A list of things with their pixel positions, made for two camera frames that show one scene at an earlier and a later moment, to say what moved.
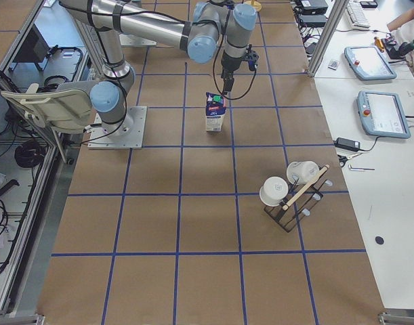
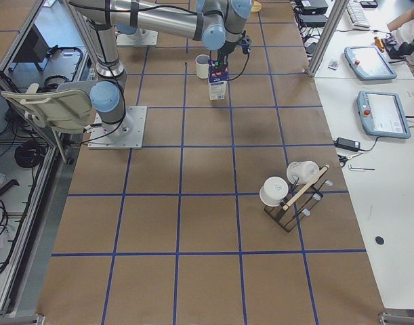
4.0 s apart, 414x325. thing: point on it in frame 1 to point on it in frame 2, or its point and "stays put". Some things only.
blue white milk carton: (215, 105) to (217, 81)
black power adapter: (346, 143) stays put
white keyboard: (356, 16) stays put
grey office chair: (61, 110) stays put
